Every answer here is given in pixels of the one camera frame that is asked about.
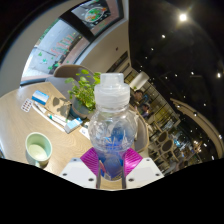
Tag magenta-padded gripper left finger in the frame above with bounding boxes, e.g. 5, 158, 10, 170
59, 147, 101, 189

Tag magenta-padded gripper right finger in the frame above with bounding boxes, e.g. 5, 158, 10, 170
122, 147, 165, 189

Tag clear bottle with blue label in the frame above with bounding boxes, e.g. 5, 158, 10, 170
88, 72, 138, 181

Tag printed white paper sheets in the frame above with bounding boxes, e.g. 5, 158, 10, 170
79, 124, 91, 139

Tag group of round-backed chairs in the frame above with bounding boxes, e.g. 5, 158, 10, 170
149, 126, 201, 171

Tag light blue carton box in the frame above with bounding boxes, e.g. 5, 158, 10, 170
63, 117, 84, 134

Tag light green mug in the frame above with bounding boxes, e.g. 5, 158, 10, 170
24, 131, 53, 168

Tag person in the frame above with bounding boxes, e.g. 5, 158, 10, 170
131, 89, 145, 108
139, 103, 152, 119

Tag white toothpaste tube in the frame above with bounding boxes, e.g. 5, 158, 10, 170
33, 102, 68, 126

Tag green potted plant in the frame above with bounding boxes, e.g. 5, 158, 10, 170
64, 68, 103, 118

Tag small blue and white box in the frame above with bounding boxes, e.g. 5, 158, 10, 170
31, 89, 50, 106

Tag pill blister pack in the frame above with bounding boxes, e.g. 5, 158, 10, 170
20, 98, 34, 113

